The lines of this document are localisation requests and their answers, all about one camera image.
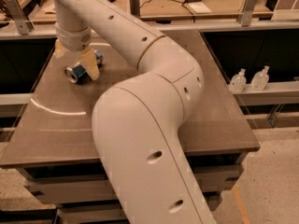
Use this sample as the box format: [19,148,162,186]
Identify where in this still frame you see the middle metal bracket post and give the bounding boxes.
[129,0,140,18]

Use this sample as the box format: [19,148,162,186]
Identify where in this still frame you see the grey table base drawers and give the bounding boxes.
[24,153,244,224]

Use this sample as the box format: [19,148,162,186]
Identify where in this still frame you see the blue silver redbull can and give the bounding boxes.
[64,49,104,84]

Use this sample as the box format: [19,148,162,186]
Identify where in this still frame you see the clear plastic bottle left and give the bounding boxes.
[230,68,247,93]

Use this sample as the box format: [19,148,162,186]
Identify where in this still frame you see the left metal bracket post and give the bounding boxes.
[4,0,34,35]

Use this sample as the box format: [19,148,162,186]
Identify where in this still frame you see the metal bracket post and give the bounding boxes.
[129,0,140,18]
[4,0,34,35]
[237,0,258,27]

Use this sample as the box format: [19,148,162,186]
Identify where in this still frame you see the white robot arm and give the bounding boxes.
[54,0,217,224]

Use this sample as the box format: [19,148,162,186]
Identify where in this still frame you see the wooden background bench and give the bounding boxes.
[29,0,275,25]

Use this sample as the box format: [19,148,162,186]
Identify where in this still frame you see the right metal bracket post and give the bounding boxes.
[237,0,258,27]

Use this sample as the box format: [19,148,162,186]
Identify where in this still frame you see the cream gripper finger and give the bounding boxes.
[80,47,99,80]
[54,39,68,59]

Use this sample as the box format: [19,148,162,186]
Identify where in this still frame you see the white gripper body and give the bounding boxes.
[55,23,92,52]

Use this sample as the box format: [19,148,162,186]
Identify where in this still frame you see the white paper sheet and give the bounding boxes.
[189,2,211,14]

